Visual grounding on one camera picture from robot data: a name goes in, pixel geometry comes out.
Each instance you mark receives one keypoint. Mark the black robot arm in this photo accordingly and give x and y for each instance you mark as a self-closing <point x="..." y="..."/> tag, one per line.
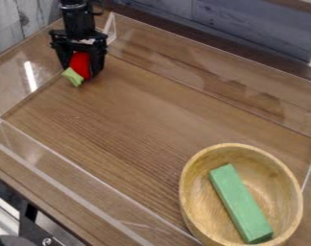
<point x="78" y="15"/>

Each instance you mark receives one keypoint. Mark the red plush radish green leaves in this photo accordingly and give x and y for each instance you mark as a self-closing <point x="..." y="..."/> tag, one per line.
<point x="77" y="72"/>

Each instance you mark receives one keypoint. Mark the green rectangular block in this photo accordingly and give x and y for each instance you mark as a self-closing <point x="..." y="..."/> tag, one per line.
<point x="240" y="204"/>

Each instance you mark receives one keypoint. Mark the clear acrylic corner bracket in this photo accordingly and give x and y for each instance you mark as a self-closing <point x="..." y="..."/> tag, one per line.
<point x="109" y="29"/>

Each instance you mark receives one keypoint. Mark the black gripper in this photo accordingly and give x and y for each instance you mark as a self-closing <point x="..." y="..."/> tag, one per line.
<point x="92" y="43"/>

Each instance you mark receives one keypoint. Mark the wooden bowl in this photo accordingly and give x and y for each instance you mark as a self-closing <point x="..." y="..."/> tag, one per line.
<point x="270" y="182"/>

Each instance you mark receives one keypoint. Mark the black metal table frame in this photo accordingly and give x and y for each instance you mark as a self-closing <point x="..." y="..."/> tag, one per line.
<point x="40" y="230"/>

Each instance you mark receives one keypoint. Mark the clear acrylic enclosure wall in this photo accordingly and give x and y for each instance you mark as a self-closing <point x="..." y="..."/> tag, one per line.
<point x="94" y="152"/>

